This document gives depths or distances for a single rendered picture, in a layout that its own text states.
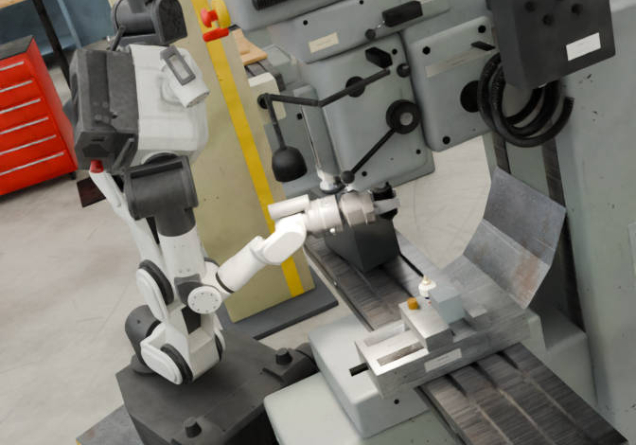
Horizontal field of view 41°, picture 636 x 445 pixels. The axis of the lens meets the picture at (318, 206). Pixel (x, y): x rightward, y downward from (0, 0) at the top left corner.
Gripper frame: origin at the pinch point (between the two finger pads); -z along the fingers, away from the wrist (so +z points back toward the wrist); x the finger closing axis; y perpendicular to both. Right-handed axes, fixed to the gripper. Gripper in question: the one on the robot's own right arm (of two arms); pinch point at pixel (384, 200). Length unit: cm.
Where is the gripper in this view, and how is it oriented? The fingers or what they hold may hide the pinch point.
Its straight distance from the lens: 199.0
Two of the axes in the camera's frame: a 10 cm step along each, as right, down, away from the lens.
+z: -9.6, 2.7, 0.4
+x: -0.8, -4.4, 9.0
